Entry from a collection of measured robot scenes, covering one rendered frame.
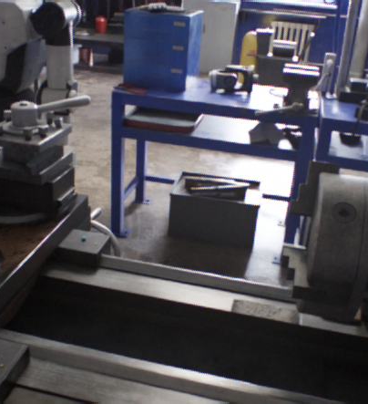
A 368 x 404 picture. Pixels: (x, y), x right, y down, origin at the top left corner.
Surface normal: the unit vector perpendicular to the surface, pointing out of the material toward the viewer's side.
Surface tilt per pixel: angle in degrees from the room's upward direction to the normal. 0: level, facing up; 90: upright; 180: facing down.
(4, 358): 0
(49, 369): 0
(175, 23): 90
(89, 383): 0
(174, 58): 90
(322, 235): 55
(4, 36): 90
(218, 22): 90
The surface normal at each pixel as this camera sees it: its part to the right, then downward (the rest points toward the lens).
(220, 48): -0.22, 0.43
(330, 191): -0.01, -0.71
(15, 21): 0.57, 0.33
